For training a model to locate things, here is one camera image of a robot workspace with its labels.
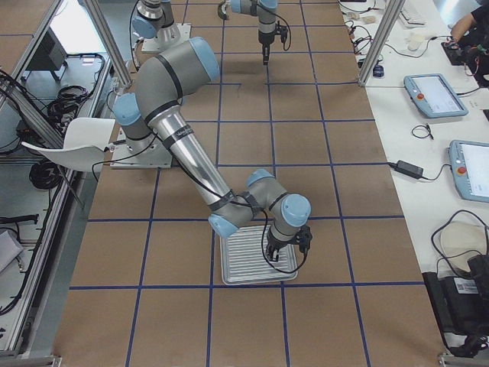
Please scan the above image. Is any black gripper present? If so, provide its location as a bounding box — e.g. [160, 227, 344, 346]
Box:
[258, 22, 289, 66]
[265, 225, 313, 260]

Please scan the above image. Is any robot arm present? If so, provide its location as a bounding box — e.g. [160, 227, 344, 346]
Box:
[131, 37, 313, 262]
[130, 1, 292, 77]

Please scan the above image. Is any silver metal tray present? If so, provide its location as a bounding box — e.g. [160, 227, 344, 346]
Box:
[220, 225, 298, 285]

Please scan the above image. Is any dark green curved part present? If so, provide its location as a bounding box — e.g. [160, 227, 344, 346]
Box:
[217, 0, 230, 21]

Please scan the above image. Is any black power adapter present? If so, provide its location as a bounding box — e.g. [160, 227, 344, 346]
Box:
[387, 160, 423, 180]

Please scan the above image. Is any blue teach pendant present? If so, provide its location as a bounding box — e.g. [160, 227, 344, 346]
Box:
[449, 140, 488, 203]
[403, 73, 468, 119]

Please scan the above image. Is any white chair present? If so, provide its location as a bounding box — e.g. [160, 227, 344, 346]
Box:
[21, 117, 115, 172]

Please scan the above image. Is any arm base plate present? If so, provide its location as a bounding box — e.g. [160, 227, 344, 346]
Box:
[110, 131, 173, 169]
[141, 23, 191, 54]

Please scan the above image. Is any aluminium frame post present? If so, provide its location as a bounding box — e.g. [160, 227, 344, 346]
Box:
[358, 0, 405, 86]

